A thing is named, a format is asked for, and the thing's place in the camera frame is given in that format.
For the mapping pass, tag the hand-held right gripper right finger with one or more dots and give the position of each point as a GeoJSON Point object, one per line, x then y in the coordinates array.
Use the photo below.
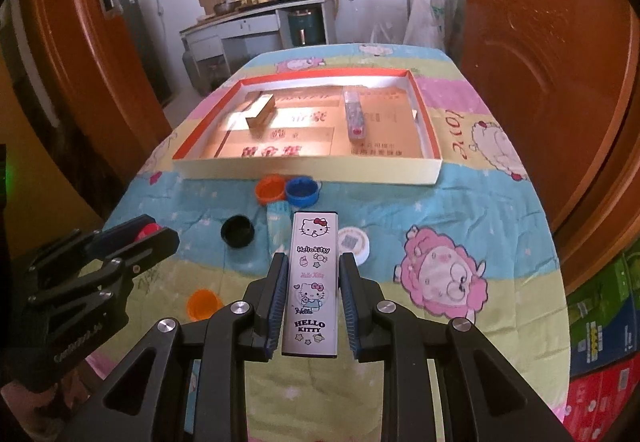
{"type": "Point", "coordinates": [350, 307]}

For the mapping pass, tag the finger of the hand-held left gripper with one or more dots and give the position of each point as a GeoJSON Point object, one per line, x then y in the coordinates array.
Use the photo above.
{"type": "Point", "coordinates": [120, 228]}
{"type": "Point", "coordinates": [150, 247]}

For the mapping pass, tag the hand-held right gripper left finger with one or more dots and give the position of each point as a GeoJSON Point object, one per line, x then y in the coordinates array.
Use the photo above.
{"type": "Point", "coordinates": [276, 307]}

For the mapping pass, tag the red bottle cap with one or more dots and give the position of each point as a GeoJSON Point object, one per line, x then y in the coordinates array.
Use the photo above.
{"type": "Point", "coordinates": [149, 229]}

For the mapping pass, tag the white cartoon cat box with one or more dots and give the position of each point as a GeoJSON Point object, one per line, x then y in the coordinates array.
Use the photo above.
{"type": "Point", "coordinates": [310, 282]}

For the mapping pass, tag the white bottle cap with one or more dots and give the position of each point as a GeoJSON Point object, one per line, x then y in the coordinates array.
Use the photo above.
{"type": "Point", "coordinates": [356, 242]}

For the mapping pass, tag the light orange bottle cap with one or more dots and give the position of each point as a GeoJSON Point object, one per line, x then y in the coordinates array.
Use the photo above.
{"type": "Point", "coordinates": [204, 304]}

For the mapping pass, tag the light blue small box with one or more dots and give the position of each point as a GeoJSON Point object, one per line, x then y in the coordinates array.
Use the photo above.
{"type": "Point", "coordinates": [279, 227]}

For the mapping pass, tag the shallow orange-rimmed cardboard box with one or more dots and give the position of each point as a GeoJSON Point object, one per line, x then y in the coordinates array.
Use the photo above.
{"type": "Point", "coordinates": [300, 172]}

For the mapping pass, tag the black bottle cap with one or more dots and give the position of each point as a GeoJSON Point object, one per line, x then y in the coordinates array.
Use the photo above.
{"type": "Point", "coordinates": [237, 231]}

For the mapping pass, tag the dark orange bottle cap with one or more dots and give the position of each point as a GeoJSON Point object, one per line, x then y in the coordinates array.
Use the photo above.
{"type": "Point", "coordinates": [269, 189]}

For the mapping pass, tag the blue bottle cap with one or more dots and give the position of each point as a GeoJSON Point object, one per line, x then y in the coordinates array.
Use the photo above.
{"type": "Point", "coordinates": [302, 192]}

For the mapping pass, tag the printed cartoon sheep blanket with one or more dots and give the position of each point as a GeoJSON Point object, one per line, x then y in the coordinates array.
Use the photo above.
{"type": "Point", "coordinates": [425, 202]}

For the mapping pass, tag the gold rectangular box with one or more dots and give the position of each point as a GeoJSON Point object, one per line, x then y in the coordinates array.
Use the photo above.
{"type": "Point", "coordinates": [261, 112]}

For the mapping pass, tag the dark refrigerator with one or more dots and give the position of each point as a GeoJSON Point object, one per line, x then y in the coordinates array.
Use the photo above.
{"type": "Point", "coordinates": [145, 47]}

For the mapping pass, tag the long patterned clear box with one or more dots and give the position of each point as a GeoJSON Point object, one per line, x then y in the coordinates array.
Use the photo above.
{"type": "Point", "coordinates": [355, 115]}

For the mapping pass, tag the grey kitchen counter cabinet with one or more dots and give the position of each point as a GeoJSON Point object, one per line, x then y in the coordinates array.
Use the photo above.
{"type": "Point", "coordinates": [240, 30]}

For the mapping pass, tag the dark cooking pot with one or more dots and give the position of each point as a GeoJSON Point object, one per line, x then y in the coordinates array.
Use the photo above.
{"type": "Point", "coordinates": [225, 8]}

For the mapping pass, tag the green carton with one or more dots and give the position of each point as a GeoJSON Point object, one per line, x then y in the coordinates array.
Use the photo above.
{"type": "Point", "coordinates": [605, 292]}

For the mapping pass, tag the blue carton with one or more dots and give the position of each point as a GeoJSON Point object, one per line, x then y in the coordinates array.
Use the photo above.
{"type": "Point", "coordinates": [605, 347]}

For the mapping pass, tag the red carton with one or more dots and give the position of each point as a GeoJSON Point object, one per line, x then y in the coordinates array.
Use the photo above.
{"type": "Point", "coordinates": [600, 402]}

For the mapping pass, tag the dark green air fryer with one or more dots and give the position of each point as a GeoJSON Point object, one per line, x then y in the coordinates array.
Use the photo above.
{"type": "Point", "coordinates": [305, 27]}

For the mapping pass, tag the white plastic bags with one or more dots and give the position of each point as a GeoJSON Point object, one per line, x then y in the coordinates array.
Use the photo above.
{"type": "Point", "coordinates": [430, 17]}

